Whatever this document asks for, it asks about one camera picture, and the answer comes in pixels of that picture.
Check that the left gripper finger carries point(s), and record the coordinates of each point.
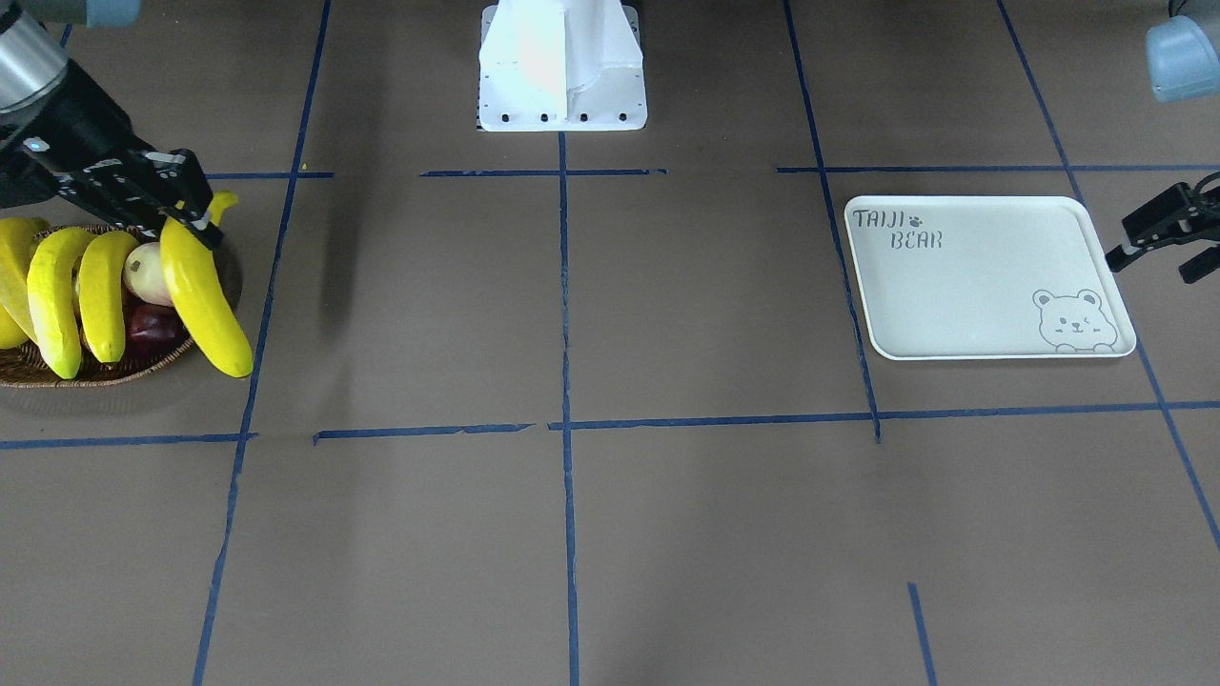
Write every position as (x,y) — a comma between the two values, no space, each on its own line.
(1174,217)
(1200,266)

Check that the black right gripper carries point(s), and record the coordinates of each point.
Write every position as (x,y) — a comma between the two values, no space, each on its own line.
(78,118)

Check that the yellow banana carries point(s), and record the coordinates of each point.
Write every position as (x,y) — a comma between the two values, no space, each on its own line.
(102,294)
(18,237)
(192,278)
(50,298)

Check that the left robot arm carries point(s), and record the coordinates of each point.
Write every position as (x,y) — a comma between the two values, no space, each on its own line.
(1183,64)

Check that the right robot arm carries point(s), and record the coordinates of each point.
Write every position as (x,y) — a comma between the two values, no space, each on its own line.
(33,59)

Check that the pink peach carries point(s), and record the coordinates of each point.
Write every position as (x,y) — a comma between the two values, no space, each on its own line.
(143,275)

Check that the cream bear tray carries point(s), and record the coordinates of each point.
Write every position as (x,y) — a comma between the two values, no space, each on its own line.
(977,277)

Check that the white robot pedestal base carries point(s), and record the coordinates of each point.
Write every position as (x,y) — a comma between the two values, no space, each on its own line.
(561,66)

